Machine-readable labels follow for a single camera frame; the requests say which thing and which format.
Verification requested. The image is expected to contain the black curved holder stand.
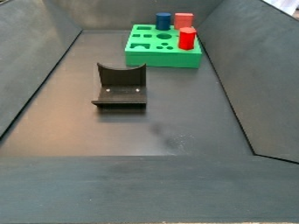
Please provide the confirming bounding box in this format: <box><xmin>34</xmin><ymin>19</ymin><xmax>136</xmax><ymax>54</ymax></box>
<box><xmin>90</xmin><ymin>64</ymin><xmax>146</xmax><ymax>107</ymax></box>

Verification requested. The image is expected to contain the green shape sorter board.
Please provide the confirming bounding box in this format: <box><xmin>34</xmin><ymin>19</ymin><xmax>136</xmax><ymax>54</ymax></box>
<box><xmin>125</xmin><ymin>24</ymin><xmax>201</xmax><ymax>68</ymax></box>

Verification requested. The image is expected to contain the red hexagonal prism block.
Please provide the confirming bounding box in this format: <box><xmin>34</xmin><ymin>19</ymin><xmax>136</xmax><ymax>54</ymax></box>
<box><xmin>178</xmin><ymin>27</ymin><xmax>196</xmax><ymax>50</ymax></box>

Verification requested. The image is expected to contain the blue cylinder block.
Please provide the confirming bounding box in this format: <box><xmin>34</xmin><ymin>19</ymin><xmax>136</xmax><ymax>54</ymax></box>
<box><xmin>154</xmin><ymin>12</ymin><xmax>172</xmax><ymax>31</ymax></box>

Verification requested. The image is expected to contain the pink rounded rectangular block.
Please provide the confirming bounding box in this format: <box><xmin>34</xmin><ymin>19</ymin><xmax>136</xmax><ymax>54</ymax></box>
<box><xmin>173</xmin><ymin>12</ymin><xmax>193</xmax><ymax>30</ymax></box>

